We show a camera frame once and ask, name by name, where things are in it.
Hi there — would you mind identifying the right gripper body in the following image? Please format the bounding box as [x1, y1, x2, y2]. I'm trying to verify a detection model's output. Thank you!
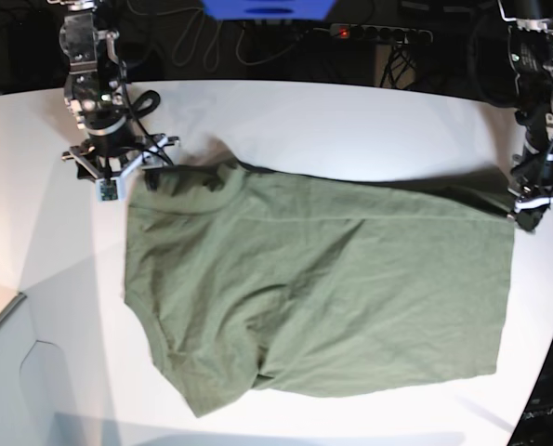
[61, 118, 179, 181]

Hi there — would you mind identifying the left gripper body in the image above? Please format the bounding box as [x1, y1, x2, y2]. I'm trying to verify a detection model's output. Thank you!
[508, 140, 553, 215]

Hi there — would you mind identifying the green t-shirt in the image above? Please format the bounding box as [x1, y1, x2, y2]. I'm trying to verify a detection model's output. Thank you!
[125, 161, 515, 416]

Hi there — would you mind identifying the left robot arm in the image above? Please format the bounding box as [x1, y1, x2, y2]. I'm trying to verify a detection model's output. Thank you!
[467, 1, 553, 232]

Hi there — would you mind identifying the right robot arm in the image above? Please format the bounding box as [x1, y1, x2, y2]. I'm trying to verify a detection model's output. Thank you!
[59, 1, 178, 202]

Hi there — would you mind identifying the blue box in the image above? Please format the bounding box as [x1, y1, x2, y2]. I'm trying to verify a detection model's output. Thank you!
[202, 0, 336, 20]

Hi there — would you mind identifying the black power strip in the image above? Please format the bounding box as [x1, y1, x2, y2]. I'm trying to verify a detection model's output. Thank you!
[328, 23, 434, 46]

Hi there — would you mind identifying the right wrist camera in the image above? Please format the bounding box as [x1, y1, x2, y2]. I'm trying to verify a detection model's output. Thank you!
[95, 177, 126, 203]

